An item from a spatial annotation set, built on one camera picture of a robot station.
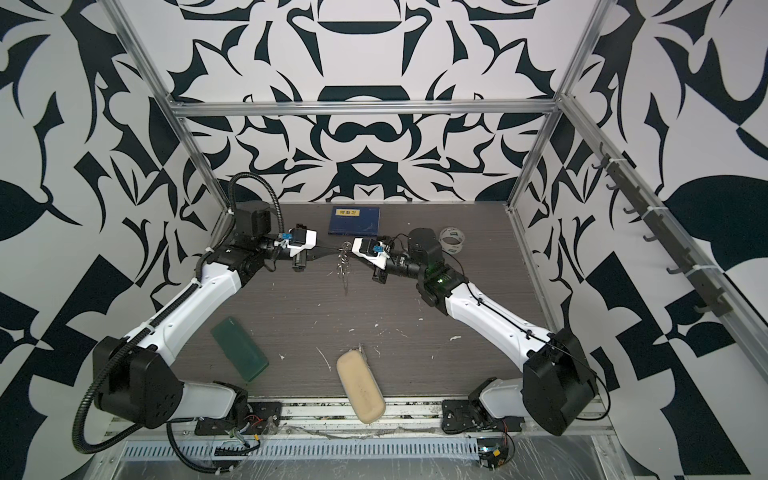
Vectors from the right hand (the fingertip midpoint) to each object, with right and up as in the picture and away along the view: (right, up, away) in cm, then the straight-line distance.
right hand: (354, 247), depth 70 cm
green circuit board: (+32, -48, +1) cm, 58 cm away
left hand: (-3, +1, 0) cm, 3 cm away
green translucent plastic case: (-31, -30, +13) cm, 46 cm away
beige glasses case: (+1, -35, +5) cm, 35 cm away
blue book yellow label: (-4, +8, +43) cm, 44 cm away
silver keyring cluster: (-2, -4, -4) cm, 6 cm away
